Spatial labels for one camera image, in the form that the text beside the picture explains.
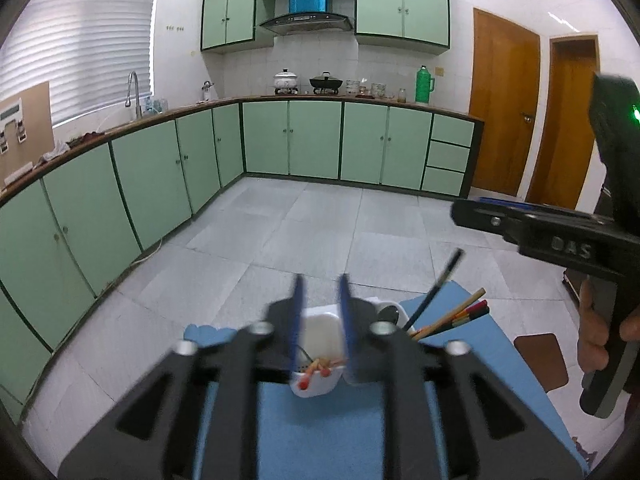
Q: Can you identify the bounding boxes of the black wok with lid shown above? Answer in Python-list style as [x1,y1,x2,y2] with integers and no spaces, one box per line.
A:
[308,71,345,95]

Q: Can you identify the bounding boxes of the green thermos flask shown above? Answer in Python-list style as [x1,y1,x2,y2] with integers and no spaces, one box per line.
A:
[414,64,436,106]

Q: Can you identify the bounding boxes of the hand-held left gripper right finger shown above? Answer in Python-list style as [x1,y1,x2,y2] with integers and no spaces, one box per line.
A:
[338,272,586,480]

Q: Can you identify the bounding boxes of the brown wooden door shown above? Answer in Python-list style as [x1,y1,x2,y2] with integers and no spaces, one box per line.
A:
[468,7,542,197]
[525,34,601,212]

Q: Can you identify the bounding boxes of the cardboard board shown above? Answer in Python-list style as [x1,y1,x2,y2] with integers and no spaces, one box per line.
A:
[0,80,55,189]

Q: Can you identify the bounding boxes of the wooden chopstick red banded end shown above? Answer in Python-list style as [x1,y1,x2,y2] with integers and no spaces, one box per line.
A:
[419,299,489,337]

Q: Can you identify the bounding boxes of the group of glass jars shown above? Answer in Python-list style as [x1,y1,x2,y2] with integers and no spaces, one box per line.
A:
[344,78,409,104]

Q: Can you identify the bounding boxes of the tan chopstick silver band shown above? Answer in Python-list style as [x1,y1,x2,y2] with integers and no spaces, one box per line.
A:
[412,288,487,339]

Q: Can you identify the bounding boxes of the white cooking pot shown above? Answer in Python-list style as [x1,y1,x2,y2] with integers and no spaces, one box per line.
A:
[272,67,300,95]

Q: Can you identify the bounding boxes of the row of green base cabinets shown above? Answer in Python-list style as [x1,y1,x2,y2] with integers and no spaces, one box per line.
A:
[0,100,485,417]

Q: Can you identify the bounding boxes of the white floor cable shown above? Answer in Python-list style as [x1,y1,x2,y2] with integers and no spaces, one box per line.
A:
[131,236,164,267]

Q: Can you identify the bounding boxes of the person's right hand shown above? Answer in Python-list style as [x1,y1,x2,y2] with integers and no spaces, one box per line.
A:
[577,279,640,390]

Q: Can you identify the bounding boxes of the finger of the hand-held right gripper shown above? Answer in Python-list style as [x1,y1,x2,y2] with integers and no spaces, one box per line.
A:
[476,197,602,220]
[450,199,532,247]

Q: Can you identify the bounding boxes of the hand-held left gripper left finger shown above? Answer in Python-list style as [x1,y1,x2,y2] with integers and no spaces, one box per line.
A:
[57,274,306,480]

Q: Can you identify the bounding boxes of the brown stool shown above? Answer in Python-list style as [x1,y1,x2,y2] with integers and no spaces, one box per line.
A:
[514,332,569,394]

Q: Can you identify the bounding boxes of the steel range hood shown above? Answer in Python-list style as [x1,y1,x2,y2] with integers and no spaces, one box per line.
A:
[258,12,355,37]

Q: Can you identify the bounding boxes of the crumpled cloth on counter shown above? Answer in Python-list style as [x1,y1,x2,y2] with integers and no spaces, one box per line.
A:
[32,132,109,166]

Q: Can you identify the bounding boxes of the dark wooden kitchen countertop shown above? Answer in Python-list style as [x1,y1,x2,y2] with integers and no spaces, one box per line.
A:
[0,93,486,207]

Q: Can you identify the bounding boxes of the chrome kitchen faucet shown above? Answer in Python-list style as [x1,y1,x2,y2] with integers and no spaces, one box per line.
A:
[124,70,144,121]

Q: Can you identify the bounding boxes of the blue tablecloth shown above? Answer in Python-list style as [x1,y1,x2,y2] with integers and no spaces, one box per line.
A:
[182,280,594,480]

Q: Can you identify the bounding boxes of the green wall cabinets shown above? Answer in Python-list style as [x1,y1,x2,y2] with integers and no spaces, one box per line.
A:
[199,0,451,56]

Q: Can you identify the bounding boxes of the white window blinds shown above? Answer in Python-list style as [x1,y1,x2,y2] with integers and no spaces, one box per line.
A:
[0,0,157,129]

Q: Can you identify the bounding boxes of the white utensil holder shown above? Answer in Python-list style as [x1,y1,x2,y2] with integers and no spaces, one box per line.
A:
[289,300,406,401]

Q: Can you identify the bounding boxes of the gas stove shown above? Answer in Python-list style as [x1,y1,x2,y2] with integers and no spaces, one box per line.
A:
[272,88,347,97]

